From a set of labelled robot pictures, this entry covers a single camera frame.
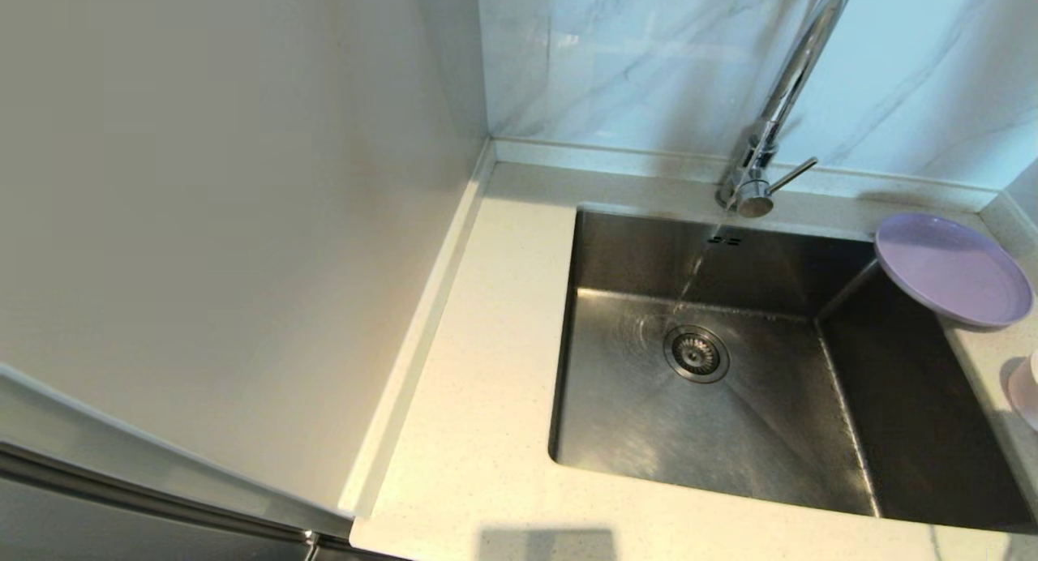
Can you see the purple round plate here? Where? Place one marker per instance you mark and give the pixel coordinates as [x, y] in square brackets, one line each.
[949, 273]

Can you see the stainless steel appliance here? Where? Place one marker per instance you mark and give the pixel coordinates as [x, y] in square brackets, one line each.
[81, 512]

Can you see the stainless steel sink basin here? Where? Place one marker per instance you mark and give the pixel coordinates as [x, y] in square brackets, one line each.
[730, 439]

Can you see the metal sink drain strainer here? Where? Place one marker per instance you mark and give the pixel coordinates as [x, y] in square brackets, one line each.
[697, 355]

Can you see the chrome kitchen faucet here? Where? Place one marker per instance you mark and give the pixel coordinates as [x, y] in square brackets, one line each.
[795, 74]

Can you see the pink cup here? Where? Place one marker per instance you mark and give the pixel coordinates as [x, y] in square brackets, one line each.
[1027, 391]

